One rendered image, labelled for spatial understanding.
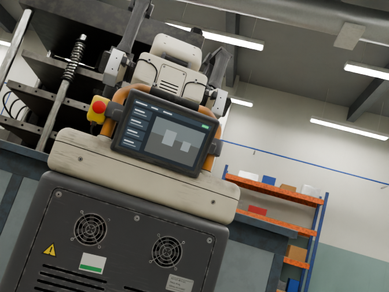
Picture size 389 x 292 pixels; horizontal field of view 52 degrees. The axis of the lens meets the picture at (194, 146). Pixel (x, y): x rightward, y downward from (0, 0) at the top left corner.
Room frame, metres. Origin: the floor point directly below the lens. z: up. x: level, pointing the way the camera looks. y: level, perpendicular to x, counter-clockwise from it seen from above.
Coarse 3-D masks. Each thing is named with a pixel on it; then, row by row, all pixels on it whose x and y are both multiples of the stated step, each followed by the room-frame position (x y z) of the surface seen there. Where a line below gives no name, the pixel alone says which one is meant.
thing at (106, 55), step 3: (105, 51) 1.48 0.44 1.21; (102, 54) 1.48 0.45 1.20; (105, 54) 1.48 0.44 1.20; (108, 54) 1.48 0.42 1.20; (102, 57) 1.49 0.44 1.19; (105, 57) 1.49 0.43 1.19; (108, 57) 1.49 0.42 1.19; (102, 60) 1.50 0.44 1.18; (105, 60) 1.50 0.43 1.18; (129, 60) 1.49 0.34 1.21; (102, 63) 1.50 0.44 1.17; (105, 63) 1.50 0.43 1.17; (99, 66) 1.51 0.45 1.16; (102, 66) 1.51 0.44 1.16; (105, 66) 1.51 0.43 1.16; (99, 69) 1.52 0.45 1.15; (102, 69) 1.52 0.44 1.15; (102, 72) 1.53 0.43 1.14
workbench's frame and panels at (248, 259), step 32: (0, 160) 1.88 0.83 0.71; (32, 160) 1.88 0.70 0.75; (0, 192) 1.88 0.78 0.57; (32, 192) 1.89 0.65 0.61; (0, 224) 1.88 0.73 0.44; (256, 224) 1.89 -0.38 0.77; (0, 256) 1.89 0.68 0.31; (224, 256) 1.93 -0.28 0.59; (256, 256) 1.94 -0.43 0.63; (224, 288) 1.93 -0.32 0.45; (256, 288) 1.94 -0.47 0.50
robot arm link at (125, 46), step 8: (136, 0) 1.65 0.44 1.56; (144, 0) 1.65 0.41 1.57; (136, 8) 1.64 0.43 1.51; (144, 8) 1.65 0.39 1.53; (136, 16) 1.64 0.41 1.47; (128, 24) 1.63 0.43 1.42; (136, 24) 1.63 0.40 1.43; (128, 32) 1.62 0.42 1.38; (136, 32) 1.64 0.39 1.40; (128, 40) 1.62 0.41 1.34; (112, 48) 1.60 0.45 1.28; (120, 48) 1.60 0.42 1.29; (128, 48) 1.61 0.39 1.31; (128, 56) 1.62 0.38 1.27
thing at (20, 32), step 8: (24, 16) 2.61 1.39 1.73; (24, 24) 2.62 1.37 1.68; (16, 32) 2.61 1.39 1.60; (24, 32) 2.64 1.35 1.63; (16, 40) 2.61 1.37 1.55; (8, 48) 2.63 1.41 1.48; (16, 48) 2.63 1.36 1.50; (8, 56) 2.61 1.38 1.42; (48, 56) 3.29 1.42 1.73; (8, 64) 2.62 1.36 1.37; (0, 72) 2.61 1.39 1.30; (8, 72) 2.65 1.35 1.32; (0, 80) 2.62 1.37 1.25; (0, 88) 2.63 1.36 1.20; (40, 88) 3.31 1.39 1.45; (24, 112) 3.29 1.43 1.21; (24, 120) 3.29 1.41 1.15
